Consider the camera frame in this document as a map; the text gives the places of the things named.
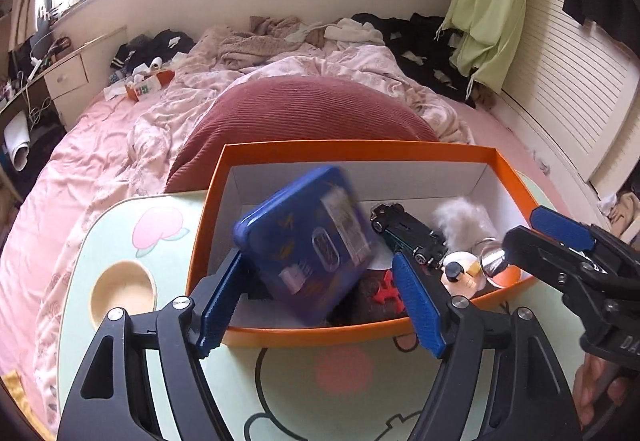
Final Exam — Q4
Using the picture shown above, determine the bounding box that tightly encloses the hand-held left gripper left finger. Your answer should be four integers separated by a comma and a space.
56, 248, 246, 441

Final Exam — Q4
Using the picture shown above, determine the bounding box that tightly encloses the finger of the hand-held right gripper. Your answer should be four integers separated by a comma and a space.
502, 226, 602, 293
530, 206, 627, 263

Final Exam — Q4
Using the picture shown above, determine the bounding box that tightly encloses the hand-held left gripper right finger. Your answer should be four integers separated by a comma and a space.
391, 252, 583, 441

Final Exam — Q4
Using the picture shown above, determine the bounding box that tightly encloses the green toy car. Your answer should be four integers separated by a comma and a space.
370, 202, 449, 268

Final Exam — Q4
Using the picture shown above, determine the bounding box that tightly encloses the orange cardboard box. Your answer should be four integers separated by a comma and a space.
186, 144, 552, 350

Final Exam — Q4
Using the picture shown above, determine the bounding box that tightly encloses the blue tin box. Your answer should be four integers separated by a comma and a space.
233, 165, 382, 328

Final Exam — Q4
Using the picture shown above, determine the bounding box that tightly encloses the mint green desktop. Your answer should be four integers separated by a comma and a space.
60, 168, 563, 441

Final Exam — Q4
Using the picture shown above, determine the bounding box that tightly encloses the person's right hand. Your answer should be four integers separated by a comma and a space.
572, 353, 632, 430

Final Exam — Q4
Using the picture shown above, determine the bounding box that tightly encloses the small red plastic toy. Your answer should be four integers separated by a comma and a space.
372, 271, 407, 315

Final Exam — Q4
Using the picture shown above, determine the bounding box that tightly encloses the beige cloth bundle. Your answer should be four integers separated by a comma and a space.
599, 191, 640, 243

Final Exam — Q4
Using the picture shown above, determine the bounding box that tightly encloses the white fur pompom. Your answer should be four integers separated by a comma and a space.
432, 198, 499, 255

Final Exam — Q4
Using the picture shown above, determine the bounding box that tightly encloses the white slatted door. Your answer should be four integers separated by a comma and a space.
500, 0, 640, 194

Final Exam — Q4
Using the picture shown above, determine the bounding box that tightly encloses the light green hanging cloth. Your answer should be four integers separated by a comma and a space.
442, 0, 531, 95

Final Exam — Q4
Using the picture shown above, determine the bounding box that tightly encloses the orange green carton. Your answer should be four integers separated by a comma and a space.
126, 71, 174, 102

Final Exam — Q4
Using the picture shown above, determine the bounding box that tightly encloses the pile of black clothes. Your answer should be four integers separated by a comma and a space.
352, 12, 482, 106

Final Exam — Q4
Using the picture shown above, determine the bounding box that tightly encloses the pink floral duvet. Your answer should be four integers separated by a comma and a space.
127, 26, 476, 172

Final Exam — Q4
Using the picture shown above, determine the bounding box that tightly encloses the white paper roll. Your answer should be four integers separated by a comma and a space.
2, 114, 34, 170

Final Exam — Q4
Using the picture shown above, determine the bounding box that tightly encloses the small black clothes heap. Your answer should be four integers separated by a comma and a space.
111, 30, 197, 78

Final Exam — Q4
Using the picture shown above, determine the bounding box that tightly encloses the beige fleece blanket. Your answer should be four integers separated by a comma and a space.
217, 15, 327, 70

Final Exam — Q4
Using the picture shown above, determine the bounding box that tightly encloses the white nightstand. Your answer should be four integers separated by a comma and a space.
44, 25, 129, 123

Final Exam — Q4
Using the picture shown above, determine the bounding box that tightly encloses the white garment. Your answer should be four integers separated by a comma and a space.
290, 18, 387, 45

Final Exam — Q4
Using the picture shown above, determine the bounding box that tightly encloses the dark red corduroy cushion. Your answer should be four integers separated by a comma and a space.
165, 76, 441, 194

